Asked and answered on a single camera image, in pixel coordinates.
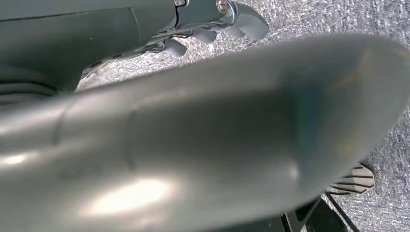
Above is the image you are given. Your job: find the black robot leg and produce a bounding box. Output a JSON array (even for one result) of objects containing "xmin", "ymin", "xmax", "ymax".
[{"xmin": 278, "ymin": 192, "xmax": 361, "ymax": 232}]

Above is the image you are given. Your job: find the grey ribbed robot foot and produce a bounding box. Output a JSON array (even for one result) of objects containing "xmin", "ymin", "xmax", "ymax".
[{"xmin": 326, "ymin": 163, "xmax": 375, "ymax": 196}]

